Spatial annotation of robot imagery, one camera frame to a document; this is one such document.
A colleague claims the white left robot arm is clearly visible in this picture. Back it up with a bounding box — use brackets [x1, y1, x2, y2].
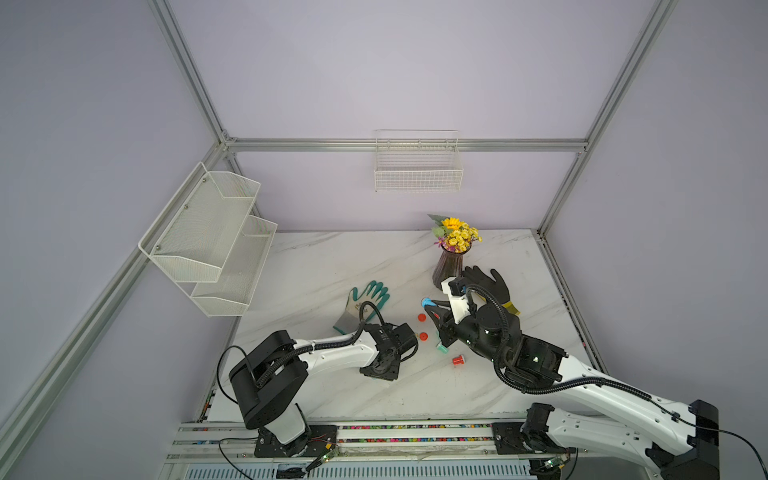
[227, 301, 418, 447]

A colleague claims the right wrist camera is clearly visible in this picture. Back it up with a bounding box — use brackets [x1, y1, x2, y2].
[441, 277, 477, 325]

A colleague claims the white wire wall basket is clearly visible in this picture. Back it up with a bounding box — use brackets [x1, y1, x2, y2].
[374, 129, 464, 193]

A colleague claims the green grey work glove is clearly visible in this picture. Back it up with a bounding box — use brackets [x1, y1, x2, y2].
[333, 280, 390, 335]

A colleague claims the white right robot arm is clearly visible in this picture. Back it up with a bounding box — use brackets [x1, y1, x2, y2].
[422, 278, 720, 479]

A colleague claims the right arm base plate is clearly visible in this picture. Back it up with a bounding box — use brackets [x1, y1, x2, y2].
[491, 422, 575, 455]

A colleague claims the black yellow work glove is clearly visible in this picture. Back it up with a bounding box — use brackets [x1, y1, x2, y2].
[462, 266, 520, 316]

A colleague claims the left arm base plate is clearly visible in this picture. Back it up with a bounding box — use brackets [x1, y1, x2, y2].
[254, 424, 338, 458]

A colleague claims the white two-tier mesh shelf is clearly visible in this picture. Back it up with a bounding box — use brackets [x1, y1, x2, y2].
[138, 163, 277, 317]

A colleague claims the aluminium front rail frame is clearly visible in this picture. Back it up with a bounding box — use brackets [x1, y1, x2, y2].
[159, 412, 658, 479]

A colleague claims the dark glass flower vase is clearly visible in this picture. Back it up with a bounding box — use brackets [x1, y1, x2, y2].
[432, 247, 465, 291]

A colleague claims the yellow artificial flower bouquet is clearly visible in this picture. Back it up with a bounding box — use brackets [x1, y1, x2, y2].
[428, 214, 482, 254]

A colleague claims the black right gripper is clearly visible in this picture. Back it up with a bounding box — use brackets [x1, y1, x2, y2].
[427, 299, 505, 365]

